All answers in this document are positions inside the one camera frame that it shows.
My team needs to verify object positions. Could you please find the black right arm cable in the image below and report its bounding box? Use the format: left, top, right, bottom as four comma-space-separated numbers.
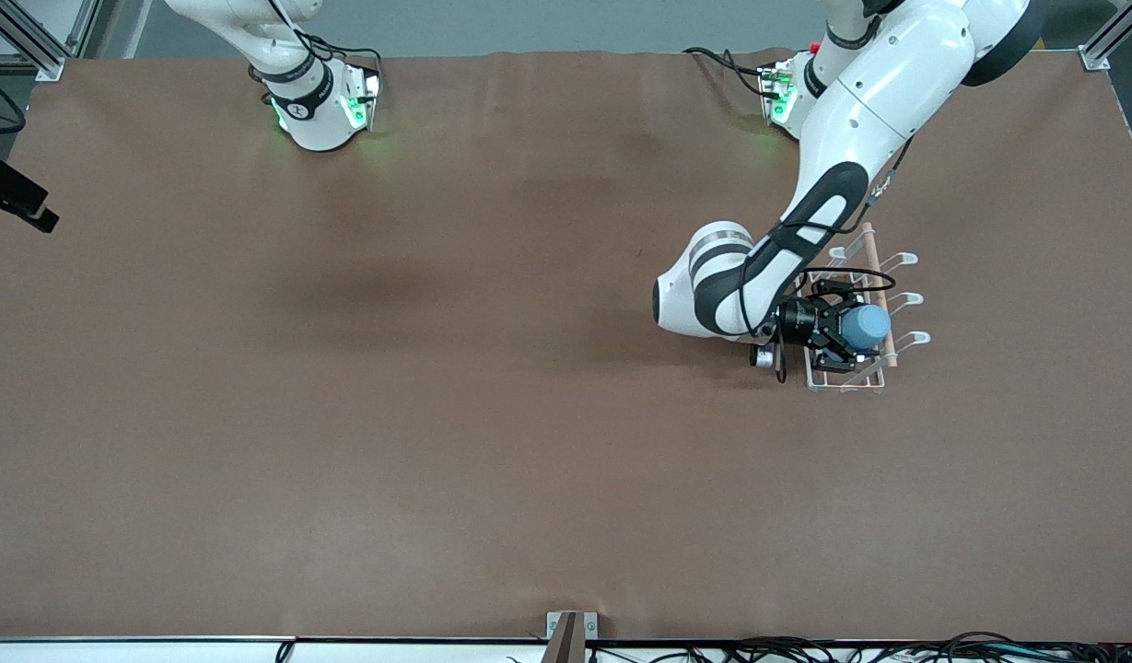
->
0, 69, 26, 135

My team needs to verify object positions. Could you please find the brown upright post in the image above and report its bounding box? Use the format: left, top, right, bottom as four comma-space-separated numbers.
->
543, 612, 586, 663

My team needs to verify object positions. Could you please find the blue cup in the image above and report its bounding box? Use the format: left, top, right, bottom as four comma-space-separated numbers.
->
840, 304, 893, 352

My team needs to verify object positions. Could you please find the aluminium frame post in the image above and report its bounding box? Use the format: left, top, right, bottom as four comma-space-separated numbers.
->
1079, 0, 1132, 72
0, 0, 66, 82

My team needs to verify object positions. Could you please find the white wire cup holder rack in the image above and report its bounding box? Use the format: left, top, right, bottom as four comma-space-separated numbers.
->
800, 222, 932, 395

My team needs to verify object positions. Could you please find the grey metal bracket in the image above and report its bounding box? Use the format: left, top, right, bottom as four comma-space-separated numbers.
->
545, 611, 600, 642

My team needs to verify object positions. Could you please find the black cable bundle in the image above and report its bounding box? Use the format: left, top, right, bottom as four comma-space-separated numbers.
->
584, 631, 1132, 663

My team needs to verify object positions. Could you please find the brown table cover mat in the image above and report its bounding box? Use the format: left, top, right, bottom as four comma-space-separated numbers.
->
0, 48, 1132, 643

